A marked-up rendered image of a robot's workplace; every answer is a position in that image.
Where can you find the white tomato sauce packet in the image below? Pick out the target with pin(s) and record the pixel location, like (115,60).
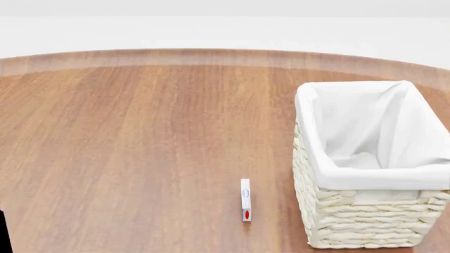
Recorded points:
(245,200)

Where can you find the white cloth basket liner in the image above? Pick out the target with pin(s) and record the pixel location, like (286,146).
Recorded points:
(365,131)

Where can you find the cream woven wicker basket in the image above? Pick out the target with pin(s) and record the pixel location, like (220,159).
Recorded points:
(351,218)

